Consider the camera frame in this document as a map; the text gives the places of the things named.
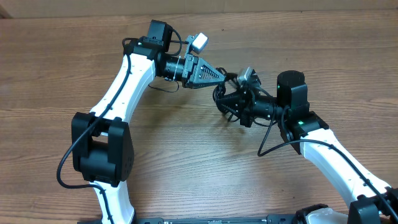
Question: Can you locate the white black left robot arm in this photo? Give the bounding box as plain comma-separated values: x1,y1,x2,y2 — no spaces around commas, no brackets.
67,20,224,223

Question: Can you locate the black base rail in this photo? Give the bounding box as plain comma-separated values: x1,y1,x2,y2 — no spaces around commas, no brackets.
77,213,352,224

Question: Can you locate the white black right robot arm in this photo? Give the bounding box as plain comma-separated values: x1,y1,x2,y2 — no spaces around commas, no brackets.
213,68,397,223

